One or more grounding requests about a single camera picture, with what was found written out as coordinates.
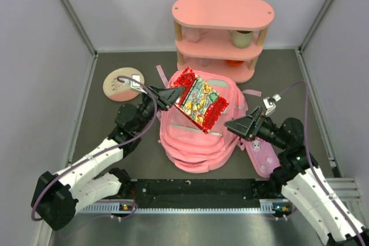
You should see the pink three-tier shelf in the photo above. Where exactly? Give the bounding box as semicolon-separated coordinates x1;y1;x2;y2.
172;0;274;84

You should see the red comic book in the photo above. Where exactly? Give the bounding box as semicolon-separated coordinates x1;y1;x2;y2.
171;67;229;134

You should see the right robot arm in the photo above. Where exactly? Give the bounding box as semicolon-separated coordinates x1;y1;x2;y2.
224;107;368;245

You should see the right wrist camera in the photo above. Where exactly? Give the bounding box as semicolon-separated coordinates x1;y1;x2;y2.
263;94;281;116

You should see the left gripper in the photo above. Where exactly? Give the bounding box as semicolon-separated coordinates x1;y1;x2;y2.
134;85;185;133

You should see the purple pencil case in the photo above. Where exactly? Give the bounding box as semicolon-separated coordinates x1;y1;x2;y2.
245;138;280;179

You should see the pink mug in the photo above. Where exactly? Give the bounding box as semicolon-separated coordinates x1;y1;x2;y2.
184;27;209;43

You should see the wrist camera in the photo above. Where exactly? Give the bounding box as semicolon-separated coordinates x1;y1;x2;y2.
263;94;281;116
130;74;143;92

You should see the pink and cream plate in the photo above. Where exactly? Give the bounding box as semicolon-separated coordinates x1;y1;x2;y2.
103;67;145;102

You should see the orange bowl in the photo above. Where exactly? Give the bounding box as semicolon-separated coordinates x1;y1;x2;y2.
225;60;244;67

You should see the green cup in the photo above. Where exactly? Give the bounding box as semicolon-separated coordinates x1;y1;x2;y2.
229;30;253;49

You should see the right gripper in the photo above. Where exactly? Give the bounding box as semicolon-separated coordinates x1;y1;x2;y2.
224;106;288;150

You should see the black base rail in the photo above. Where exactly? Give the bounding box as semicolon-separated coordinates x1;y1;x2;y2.
107;179;292;210

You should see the pink student backpack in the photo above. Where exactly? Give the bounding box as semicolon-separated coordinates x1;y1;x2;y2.
156;66;262;173

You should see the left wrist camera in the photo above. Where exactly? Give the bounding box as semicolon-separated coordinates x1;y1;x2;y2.
130;74;143;92

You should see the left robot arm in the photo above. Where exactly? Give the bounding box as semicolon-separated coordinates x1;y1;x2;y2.
31;85;185;230

